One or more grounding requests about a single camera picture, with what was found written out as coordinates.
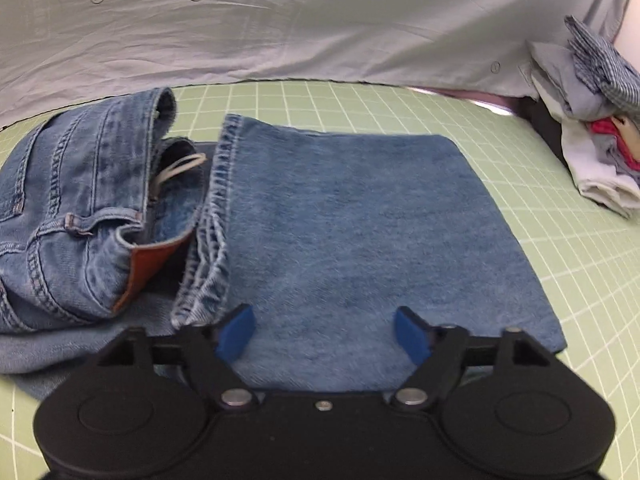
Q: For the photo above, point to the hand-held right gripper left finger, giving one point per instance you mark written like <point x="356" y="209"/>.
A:
<point x="236" y="332"/>

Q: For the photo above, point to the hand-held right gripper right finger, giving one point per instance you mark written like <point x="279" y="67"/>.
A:
<point x="409" y="335"/>

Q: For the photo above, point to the blue denim jeans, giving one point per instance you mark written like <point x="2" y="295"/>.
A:
<point x="320" y="240"/>

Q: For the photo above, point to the pile of mixed clothes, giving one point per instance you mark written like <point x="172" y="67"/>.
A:
<point x="600" y="125"/>

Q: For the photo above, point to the green grid cutting mat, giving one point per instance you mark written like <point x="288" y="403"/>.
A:
<point x="575" y="270"/>

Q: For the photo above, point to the carrot print white sheet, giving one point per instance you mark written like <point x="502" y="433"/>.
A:
<point x="300" y="30"/>

